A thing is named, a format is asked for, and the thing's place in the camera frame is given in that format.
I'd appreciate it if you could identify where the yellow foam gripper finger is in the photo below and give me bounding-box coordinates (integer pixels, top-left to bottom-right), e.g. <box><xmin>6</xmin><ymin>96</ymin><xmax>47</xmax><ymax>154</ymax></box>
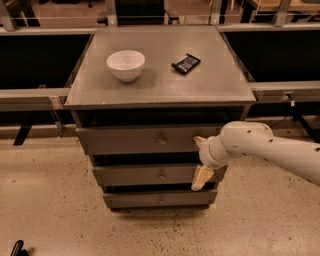
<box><xmin>191</xmin><ymin>165</ymin><xmax>214</xmax><ymax>191</ymax></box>
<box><xmin>193</xmin><ymin>136</ymin><xmax>206</xmax><ymax>148</ymax></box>

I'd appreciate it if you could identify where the grey top drawer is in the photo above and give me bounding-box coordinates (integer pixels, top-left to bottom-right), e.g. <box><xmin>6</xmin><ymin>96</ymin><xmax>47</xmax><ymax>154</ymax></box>
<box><xmin>76</xmin><ymin>124</ymin><xmax>222</xmax><ymax>155</ymax></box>

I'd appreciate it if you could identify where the grey drawer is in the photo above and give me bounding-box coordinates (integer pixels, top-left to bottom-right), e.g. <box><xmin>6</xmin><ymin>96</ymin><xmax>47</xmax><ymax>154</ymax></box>
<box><xmin>76</xmin><ymin>124</ymin><xmax>222</xmax><ymax>155</ymax></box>
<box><xmin>103</xmin><ymin>189</ymin><xmax>217</xmax><ymax>210</ymax></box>
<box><xmin>91</xmin><ymin>163</ymin><xmax>228</xmax><ymax>188</ymax></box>

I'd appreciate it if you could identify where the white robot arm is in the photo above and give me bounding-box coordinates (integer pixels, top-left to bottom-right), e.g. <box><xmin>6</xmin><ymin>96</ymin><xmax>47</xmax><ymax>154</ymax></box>
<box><xmin>191</xmin><ymin>121</ymin><xmax>320</xmax><ymax>191</ymax></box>

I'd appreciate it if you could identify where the grey bottom drawer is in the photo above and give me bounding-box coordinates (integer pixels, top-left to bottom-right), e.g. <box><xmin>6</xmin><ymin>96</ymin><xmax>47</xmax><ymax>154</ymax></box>
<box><xmin>103</xmin><ymin>189</ymin><xmax>217</xmax><ymax>210</ymax></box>

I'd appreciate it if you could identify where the grey drawer cabinet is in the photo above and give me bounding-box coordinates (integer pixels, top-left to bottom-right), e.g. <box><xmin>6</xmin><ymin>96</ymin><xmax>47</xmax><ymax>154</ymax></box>
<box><xmin>65</xmin><ymin>26</ymin><xmax>255</xmax><ymax>195</ymax></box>

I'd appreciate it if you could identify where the grey middle drawer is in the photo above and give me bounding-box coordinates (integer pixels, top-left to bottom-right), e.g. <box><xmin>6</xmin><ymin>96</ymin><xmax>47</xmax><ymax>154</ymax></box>
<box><xmin>91</xmin><ymin>163</ymin><xmax>228</xmax><ymax>188</ymax></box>

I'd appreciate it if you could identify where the dark snack packet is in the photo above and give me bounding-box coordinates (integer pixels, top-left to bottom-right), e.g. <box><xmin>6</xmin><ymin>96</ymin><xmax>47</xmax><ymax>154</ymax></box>
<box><xmin>171</xmin><ymin>54</ymin><xmax>201</xmax><ymax>74</ymax></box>

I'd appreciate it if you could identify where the white ceramic bowl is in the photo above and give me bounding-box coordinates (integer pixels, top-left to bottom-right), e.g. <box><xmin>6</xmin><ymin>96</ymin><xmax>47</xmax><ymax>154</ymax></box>
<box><xmin>106</xmin><ymin>50</ymin><xmax>145</xmax><ymax>82</ymax></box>

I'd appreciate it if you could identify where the black chair background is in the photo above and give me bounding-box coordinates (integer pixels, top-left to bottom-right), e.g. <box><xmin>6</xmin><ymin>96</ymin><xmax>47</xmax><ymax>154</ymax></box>
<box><xmin>97</xmin><ymin>0</ymin><xmax>181</xmax><ymax>26</ymax></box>

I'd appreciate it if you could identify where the black object bottom left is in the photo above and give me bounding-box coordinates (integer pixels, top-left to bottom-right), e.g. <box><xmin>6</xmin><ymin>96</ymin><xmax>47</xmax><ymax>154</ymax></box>
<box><xmin>10</xmin><ymin>240</ymin><xmax>30</xmax><ymax>256</ymax></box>

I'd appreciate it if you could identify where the black floor cable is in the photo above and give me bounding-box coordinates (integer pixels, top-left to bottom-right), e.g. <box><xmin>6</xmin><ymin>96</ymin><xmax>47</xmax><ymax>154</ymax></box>
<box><xmin>269</xmin><ymin>114</ymin><xmax>294</xmax><ymax>129</ymax></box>

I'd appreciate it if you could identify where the grey right rail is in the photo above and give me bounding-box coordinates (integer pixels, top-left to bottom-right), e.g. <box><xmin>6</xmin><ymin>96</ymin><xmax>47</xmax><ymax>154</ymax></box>
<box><xmin>249</xmin><ymin>81</ymin><xmax>320</xmax><ymax>104</ymax></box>

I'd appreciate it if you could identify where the grey rail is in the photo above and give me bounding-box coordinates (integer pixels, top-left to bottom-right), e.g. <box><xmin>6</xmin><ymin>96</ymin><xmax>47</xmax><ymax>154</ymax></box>
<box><xmin>249</xmin><ymin>81</ymin><xmax>320</xmax><ymax>104</ymax></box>
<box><xmin>0</xmin><ymin>88</ymin><xmax>70</xmax><ymax>112</ymax></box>

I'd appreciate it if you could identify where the grey left rail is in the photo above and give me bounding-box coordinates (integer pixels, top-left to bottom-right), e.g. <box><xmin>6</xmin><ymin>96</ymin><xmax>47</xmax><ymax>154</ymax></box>
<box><xmin>0</xmin><ymin>88</ymin><xmax>70</xmax><ymax>112</ymax></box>

